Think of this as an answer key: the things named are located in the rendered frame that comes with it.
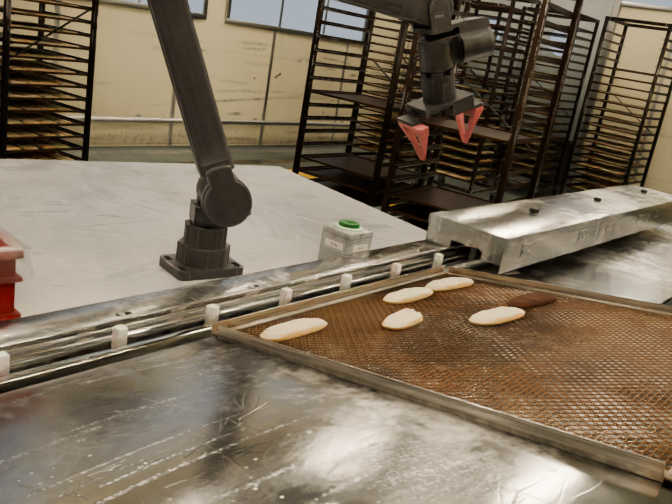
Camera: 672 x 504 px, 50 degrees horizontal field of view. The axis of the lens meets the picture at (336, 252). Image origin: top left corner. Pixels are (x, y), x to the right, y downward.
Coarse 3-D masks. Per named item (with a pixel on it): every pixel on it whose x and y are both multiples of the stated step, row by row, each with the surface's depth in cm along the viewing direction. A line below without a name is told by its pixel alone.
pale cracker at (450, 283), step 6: (432, 282) 108; (438, 282) 107; (444, 282) 107; (450, 282) 108; (456, 282) 108; (462, 282) 109; (468, 282) 110; (432, 288) 106; (438, 288) 106; (444, 288) 106; (450, 288) 107; (456, 288) 108
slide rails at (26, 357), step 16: (448, 256) 144; (464, 256) 147; (368, 272) 125; (384, 272) 127; (304, 288) 112; (320, 288) 113; (240, 304) 102; (256, 304) 103; (160, 320) 92; (176, 320) 93; (192, 320) 94; (96, 336) 85; (128, 336) 86; (160, 336) 88; (32, 352) 79; (48, 352) 79; (64, 352) 80; (96, 352) 81; (32, 368) 75
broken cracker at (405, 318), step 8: (400, 312) 90; (408, 312) 90; (416, 312) 90; (384, 320) 87; (392, 320) 87; (400, 320) 87; (408, 320) 87; (416, 320) 88; (392, 328) 86; (400, 328) 86
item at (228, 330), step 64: (256, 320) 87; (448, 320) 91; (512, 320) 92; (576, 320) 93; (640, 320) 94; (384, 384) 66; (448, 384) 68; (512, 384) 69; (576, 384) 70; (640, 384) 71; (576, 448) 55; (640, 448) 56
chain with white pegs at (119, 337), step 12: (396, 264) 126; (348, 276) 115; (396, 276) 126; (288, 288) 105; (348, 288) 116; (288, 300) 105; (216, 312) 94; (204, 324) 95; (120, 336) 83; (0, 360) 72; (0, 372) 73
